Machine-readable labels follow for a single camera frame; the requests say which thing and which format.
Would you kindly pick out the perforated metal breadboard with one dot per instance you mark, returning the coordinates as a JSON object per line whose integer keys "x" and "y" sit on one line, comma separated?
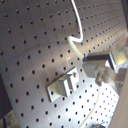
{"x": 34, "y": 52}

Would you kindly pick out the metal cable clip bracket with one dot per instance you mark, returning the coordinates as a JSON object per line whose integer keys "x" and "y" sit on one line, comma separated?
{"x": 64, "y": 85}

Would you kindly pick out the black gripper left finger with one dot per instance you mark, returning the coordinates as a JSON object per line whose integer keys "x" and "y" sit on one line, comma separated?
{"x": 97, "y": 57}

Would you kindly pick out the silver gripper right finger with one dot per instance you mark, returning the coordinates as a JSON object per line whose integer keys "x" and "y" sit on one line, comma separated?
{"x": 119, "y": 56}

